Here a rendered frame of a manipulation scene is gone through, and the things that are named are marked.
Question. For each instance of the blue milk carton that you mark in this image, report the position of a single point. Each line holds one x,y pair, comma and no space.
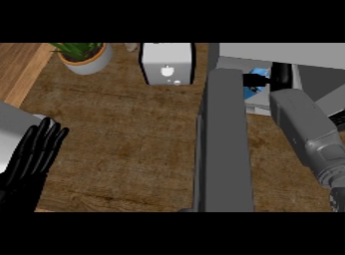
261,71

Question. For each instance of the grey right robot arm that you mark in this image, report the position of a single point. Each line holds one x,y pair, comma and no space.
310,132

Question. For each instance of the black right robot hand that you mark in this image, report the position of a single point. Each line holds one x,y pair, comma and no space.
282,78

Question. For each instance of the white toaster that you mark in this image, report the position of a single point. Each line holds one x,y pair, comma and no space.
168,61

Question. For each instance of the grey microwave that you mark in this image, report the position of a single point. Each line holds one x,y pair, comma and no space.
298,54

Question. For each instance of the pale grey block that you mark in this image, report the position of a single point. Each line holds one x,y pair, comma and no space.
4,132

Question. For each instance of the small beige object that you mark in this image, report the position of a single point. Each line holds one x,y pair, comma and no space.
132,46

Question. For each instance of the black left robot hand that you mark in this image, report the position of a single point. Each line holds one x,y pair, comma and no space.
30,166

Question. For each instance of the potted green plant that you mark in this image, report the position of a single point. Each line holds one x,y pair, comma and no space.
85,58

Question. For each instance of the dark grey microwave door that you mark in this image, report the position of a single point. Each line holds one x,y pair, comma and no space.
224,139

